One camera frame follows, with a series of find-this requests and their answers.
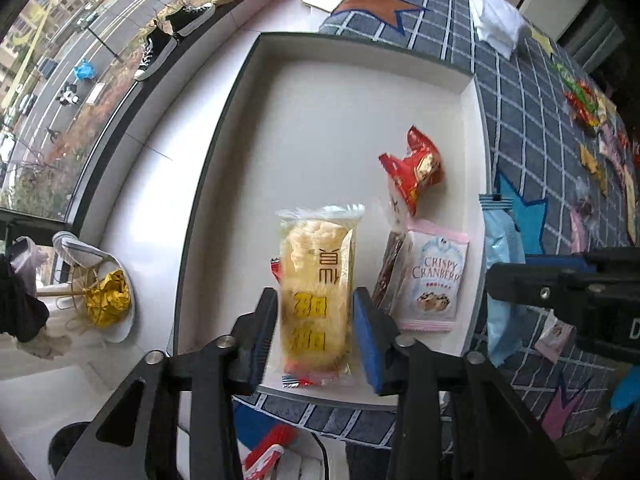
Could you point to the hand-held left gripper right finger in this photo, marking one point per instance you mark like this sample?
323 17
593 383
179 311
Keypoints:
366 347

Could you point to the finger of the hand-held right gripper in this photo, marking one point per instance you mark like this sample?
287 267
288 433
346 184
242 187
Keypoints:
525 284
555 259

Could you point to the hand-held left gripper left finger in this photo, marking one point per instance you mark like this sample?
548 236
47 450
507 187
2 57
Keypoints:
264 332

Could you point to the light blue snack packet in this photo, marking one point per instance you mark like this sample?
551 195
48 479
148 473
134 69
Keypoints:
502 240

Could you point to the yellow rice cracker packet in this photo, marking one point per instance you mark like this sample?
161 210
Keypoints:
315 290

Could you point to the white shallow box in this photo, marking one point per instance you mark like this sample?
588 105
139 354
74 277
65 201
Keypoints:
320 140

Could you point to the small pink snack packet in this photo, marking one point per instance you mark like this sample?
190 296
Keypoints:
555 337

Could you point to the small red candy packet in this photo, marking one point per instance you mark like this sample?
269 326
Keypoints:
276 269

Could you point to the brown snack packet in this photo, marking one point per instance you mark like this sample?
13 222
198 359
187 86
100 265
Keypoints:
390 270

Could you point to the pink cookie packet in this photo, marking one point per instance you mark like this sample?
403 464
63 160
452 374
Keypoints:
435 275

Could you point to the red and white brush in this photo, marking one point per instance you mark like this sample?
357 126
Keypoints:
265 452

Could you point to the plaid blanket with stars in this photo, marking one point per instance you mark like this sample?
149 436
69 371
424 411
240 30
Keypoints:
525 125

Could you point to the pile of assorted snack packets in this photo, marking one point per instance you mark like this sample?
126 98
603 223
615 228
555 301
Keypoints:
595 125

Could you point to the red snack packet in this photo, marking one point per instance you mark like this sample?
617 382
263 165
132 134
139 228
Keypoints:
415 170

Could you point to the yellow crumpled cloth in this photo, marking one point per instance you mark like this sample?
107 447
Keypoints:
107 297

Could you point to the black round bin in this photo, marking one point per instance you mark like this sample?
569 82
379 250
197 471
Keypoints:
67 447

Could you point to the white cloth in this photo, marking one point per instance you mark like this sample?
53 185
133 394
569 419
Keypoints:
495 20

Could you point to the black garment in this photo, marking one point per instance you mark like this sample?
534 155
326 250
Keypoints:
17 305

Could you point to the black canvas sneaker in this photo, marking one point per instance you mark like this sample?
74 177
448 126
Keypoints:
190 20
155 55

